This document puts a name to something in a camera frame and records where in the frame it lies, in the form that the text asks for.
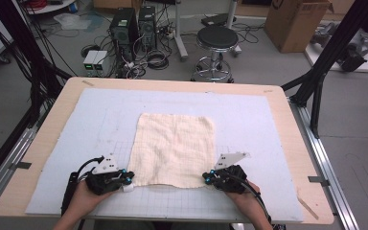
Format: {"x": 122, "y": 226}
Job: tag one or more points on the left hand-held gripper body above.
{"x": 103, "y": 183}

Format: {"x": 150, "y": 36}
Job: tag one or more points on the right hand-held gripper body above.
{"x": 231, "y": 180}

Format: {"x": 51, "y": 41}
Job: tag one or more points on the cream towel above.
{"x": 172, "y": 150}

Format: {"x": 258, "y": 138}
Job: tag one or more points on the person's right hand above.
{"x": 246, "y": 201}

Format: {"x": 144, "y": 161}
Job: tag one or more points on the person's left hand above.
{"x": 86, "y": 202}

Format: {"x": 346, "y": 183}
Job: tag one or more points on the white gridded foam mat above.
{"x": 252, "y": 127}

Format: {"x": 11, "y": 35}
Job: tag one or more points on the thin wooden strip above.
{"x": 308, "y": 207}

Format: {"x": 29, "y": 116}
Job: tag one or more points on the white power supply unit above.
{"x": 100, "y": 62}
{"x": 89, "y": 60}

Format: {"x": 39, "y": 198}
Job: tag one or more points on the black round stool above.
{"x": 217, "y": 38}

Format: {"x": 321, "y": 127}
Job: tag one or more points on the wide black computer tower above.
{"x": 123, "y": 32}

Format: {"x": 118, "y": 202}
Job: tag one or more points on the white desk leg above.
{"x": 180, "y": 35}
{"x": 232, "y": 12}

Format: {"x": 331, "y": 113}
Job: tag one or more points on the narrow black computer tower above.
{"x": 147, "y": 28}

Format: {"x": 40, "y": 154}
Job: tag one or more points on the black flat device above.
{"x": 215, "y": 19}

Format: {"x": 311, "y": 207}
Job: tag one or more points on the clear plastic bag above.
{"x": 72, "y": 21}

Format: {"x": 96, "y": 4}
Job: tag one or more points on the brown cardboard box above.
{"x": 295, "y": 25}

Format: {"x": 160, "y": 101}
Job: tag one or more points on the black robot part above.
{"x": 351, "y": 59}

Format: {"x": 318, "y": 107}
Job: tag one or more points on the round white table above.
{"x": 54, "y": 7}

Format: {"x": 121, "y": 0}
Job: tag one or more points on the aluminium rail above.
{"x": 9, "y": 166}
{"x": 326, "y": 166}

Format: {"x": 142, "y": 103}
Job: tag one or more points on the black frame strut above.
{"x": 22, "y": 48}
{"x": 329, "y": 54}

